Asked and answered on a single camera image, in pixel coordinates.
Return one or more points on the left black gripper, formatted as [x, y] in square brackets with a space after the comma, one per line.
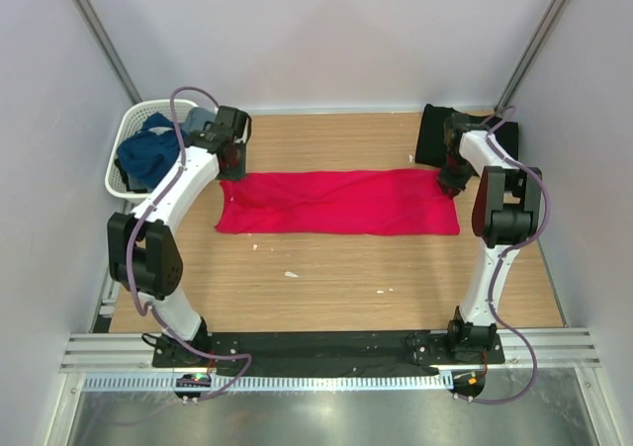
[239, 172]

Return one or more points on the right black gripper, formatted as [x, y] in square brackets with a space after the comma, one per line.
[445, 181]

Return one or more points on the red t shirt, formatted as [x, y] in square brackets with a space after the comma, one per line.
[383, 203]

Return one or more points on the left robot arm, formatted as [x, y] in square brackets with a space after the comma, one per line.
[142, 250]

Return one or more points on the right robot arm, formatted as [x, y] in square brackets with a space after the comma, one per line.
[505, 217]

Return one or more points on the folded black t shirt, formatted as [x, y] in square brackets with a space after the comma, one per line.
[431, 149]

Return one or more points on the dark blue t shirt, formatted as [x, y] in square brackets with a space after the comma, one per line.
[145, 157]

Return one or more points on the white plastic laundry basket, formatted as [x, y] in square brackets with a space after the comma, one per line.
[178, 112]

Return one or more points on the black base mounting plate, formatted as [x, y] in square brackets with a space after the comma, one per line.
[344, 353]

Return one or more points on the right aluminium corner post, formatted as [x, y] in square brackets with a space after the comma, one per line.
[546, 25]

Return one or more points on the aluminium corner post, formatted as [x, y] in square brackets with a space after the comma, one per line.
[546, 25]
[105, 44]

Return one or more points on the left aluminium corner post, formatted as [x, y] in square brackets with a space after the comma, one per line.
[105, 44]

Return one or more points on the slotted white cable duct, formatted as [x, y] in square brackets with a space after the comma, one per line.
[181, 383]

